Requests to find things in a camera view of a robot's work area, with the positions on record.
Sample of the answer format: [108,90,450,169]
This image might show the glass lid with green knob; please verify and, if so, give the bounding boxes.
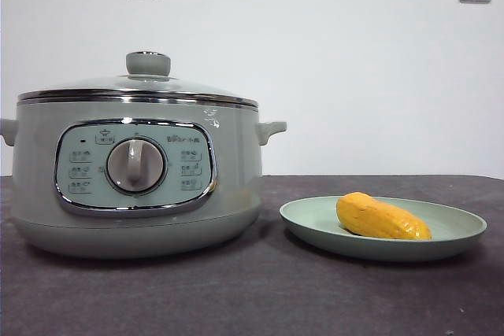
[17,50,260,111]

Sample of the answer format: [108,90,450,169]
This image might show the pale green round plate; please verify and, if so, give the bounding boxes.
[278,194,488,263]

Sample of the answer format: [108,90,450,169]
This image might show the pale green electric steamer pot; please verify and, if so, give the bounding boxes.
[0,100,288,260]

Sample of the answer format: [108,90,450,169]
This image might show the yellow corn cob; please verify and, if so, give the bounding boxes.
[335,190,433,242]

